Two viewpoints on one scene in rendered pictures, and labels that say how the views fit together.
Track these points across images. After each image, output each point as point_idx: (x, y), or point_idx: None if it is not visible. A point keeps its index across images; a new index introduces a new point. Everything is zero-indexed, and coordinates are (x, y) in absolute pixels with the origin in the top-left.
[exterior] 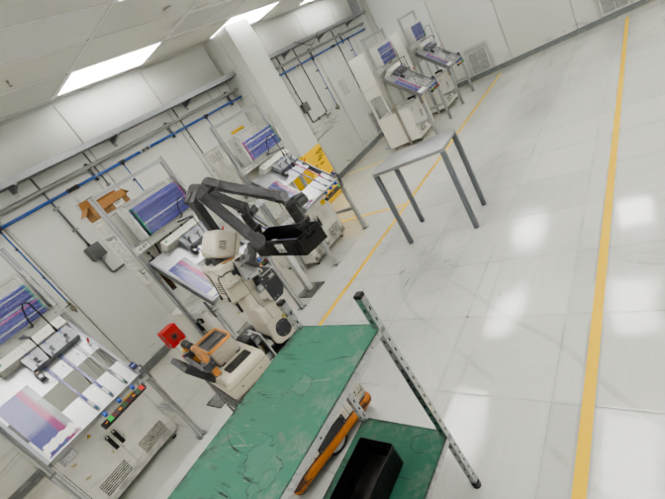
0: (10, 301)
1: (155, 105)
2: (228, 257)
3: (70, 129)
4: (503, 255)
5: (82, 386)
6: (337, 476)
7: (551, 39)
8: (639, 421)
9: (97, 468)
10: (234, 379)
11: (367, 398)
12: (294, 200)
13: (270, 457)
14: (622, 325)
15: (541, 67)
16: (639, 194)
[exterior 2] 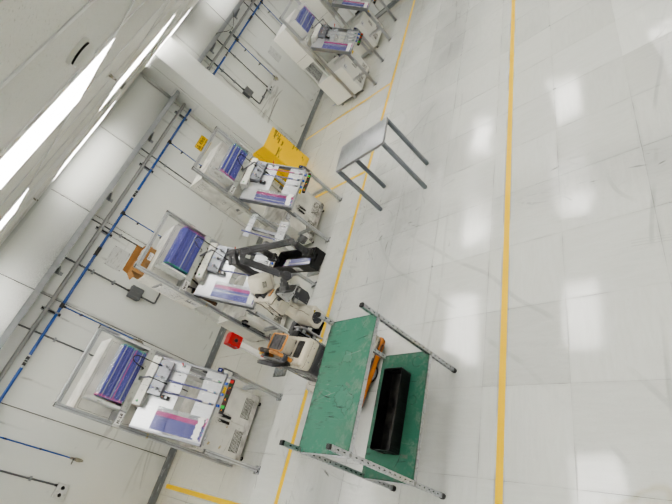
0: (123, 358)
1: (126, 150)
2: (270, 290)
3: (72, 202)
4: (447, 211)
5: None
6: (379, 392)
7: None
8: (528, 311)
9: (222, 440)
10: (302, 360)
11: (382, 341)
12: (299, 241)
13: (346, 394)
14: (519, 252)
15: None
16: (527, 142)
